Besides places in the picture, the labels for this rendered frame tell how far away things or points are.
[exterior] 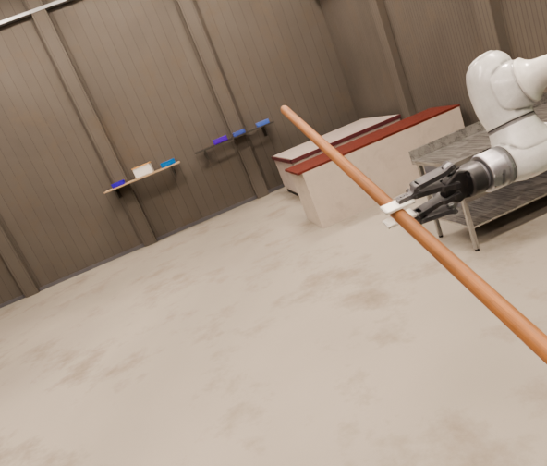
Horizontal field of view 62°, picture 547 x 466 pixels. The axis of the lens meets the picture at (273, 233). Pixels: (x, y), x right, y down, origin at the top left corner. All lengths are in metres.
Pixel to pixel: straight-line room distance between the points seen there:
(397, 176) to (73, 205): 7.19
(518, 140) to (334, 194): 5.64
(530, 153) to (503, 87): 0.15
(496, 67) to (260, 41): 10.10
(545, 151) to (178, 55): 10.09
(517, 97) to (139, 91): 10.05
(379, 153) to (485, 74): 5.77
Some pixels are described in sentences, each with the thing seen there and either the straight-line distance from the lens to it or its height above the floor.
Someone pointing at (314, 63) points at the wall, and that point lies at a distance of 11.32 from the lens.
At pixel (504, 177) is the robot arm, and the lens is 1.10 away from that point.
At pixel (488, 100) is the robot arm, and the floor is 1.75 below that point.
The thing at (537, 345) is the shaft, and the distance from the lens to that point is 0.77.
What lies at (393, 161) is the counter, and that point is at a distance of 6.96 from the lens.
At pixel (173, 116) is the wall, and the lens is 10.76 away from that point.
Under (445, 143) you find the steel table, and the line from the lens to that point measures 5.06.
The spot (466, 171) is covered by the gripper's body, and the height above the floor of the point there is 1.63.
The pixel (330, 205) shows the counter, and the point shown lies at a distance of 6.67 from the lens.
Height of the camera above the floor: 1.92
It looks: 15 degrees down
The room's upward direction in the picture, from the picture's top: 22 degrees counter-clockwise
